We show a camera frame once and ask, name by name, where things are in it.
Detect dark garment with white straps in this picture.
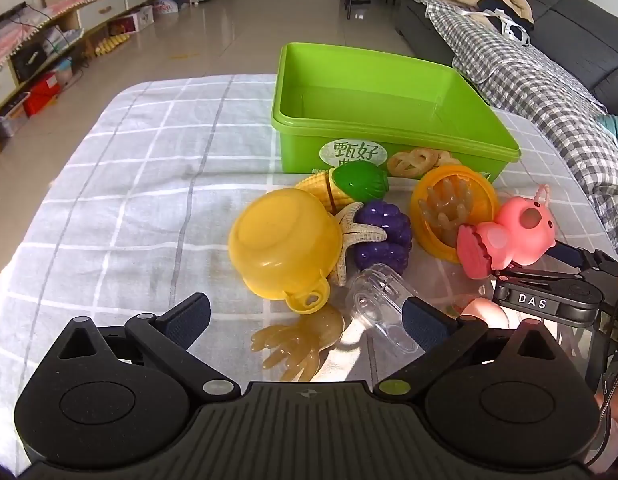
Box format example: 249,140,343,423
476,0,534,46

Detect toy corn cob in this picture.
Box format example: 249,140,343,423
295,161,391,211

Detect white wooden cabinet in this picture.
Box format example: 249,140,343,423
0,0,160,156

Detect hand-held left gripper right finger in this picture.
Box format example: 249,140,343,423
373,296,564,403

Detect red storage bin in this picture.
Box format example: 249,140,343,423
23,72,61,117

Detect white red carton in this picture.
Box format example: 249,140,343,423
109,6,155,35

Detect pink capsule ball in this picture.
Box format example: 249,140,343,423
454,297,510,331

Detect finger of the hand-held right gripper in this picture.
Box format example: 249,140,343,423
551,241,598,270
490,266,586,287

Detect black box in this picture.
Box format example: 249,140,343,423
8,40,49,83

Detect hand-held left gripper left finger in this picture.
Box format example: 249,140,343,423
56,292,240,402

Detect clear plastic cup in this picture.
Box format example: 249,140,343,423
346,262,425,356

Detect orange round plastic cup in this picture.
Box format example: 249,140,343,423
410,166,500,263

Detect green plastic box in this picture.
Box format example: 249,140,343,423
270,42,520,184

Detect grey checked tablecloth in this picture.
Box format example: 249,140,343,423
0,74,618,476

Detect teal patterned pillow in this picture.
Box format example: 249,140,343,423
596,112,618,143

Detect purple toy grapes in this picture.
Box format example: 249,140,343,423
351,200,414,273

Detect person's right hand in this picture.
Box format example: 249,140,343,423
593,391,618,476

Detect pink pig toy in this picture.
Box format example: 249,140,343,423
456,184,557,281

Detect dark grey sofa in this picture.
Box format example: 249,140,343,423
394,0,618,116

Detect row of yellow toys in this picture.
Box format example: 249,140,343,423
92,35,131,59

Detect grey plaid blanket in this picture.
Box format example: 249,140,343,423
403,0,618,261

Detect yellow plastic bowl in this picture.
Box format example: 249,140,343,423
228,187,344,315

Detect dried starfish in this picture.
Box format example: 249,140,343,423
329,202,387,287

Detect pink fringed cloth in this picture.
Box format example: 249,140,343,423
0,0,99,67

